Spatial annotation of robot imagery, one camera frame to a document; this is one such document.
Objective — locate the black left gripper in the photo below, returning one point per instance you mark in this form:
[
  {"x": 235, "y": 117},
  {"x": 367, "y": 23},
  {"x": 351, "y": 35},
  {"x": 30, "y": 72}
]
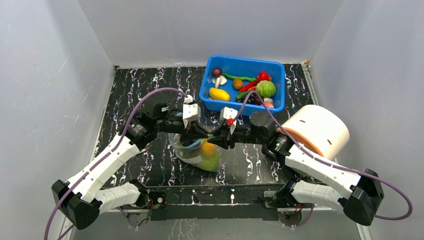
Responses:
[{"x": 193, "y": 132}]

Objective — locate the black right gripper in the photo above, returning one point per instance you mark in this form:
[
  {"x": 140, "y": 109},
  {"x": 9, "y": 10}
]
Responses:
[{"x": 226, "y": 136}]

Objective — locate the small orange toy fruit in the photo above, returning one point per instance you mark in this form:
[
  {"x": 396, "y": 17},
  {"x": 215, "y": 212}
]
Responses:
[{"x": 207, "y": 149}]

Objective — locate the clear zip top bag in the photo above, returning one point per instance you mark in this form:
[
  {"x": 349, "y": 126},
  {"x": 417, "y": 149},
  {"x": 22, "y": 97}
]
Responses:
[{"x": 188, "y": 154}]

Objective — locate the green toy cabbage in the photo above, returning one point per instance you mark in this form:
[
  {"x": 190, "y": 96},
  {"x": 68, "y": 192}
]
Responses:
[{"x": 209, "y": 164}]

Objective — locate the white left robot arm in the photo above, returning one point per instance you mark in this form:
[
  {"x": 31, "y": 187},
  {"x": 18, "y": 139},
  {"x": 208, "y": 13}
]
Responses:
[{"x": 102, "y": 175}]

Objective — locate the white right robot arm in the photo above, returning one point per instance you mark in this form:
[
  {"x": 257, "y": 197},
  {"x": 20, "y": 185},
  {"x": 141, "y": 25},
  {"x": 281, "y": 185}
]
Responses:
[{"x": 361, "y": 189}]

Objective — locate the yellow toy mango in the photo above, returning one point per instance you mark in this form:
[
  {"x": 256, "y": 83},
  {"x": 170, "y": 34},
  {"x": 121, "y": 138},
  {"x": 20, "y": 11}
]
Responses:
[{"x": 219, "y": 94}]

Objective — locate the green toy bean pod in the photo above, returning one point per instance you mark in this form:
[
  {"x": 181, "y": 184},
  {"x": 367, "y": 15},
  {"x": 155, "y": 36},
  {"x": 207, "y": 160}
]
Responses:
[{"x": 241, "y": 95}]

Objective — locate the black toy grape bunch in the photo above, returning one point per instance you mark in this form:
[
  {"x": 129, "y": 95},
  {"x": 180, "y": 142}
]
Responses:
[{"x": 250, "y": 99}]

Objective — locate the dark red toy fruit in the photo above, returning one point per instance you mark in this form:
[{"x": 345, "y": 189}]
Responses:
[{"x": 258, "y": 100}]

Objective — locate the red toy chili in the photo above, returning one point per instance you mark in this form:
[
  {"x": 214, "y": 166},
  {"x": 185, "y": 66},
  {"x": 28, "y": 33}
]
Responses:
[{"x": 249, "y": 86}]

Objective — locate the pink toy peach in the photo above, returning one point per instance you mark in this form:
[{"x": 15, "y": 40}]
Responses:
[{"x": 268, "y": 105}]

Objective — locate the brown toy kiwi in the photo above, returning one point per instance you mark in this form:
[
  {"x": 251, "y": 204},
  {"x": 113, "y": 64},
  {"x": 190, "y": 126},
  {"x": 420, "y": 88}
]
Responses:
[{"x": 237, "y": 84}]

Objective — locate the white toy garlic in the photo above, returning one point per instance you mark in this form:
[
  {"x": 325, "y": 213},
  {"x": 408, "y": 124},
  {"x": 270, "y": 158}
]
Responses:
[{"x": 268, "y": 100}]

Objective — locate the striped green toy melon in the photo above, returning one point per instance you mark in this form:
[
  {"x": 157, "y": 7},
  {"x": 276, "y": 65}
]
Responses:
[{"x": 266, "y": 89}]

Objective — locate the blue plastic bin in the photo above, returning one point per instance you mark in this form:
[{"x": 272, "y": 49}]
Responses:
[{"x": 241, "y": 67}]

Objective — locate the red toy pepper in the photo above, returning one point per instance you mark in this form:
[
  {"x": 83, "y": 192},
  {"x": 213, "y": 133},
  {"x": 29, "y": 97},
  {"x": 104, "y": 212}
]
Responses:
[{"x": 263, "y": 76}]

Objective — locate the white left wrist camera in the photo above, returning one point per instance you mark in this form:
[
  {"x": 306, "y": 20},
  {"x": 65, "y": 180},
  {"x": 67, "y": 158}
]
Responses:
[{"x": 190, "y": 112}]

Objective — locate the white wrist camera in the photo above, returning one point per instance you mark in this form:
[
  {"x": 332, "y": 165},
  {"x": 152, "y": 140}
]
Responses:
[
  {"x": 229, "y": 116},
  {"x": 190, "y": 112}
]

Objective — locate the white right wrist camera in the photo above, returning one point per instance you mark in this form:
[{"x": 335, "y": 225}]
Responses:
[{"x": 229, "y": 116}]

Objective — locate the black front rail frame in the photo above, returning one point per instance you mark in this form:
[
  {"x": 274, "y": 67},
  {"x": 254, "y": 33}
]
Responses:
[{"x": 240, "y": 201}]

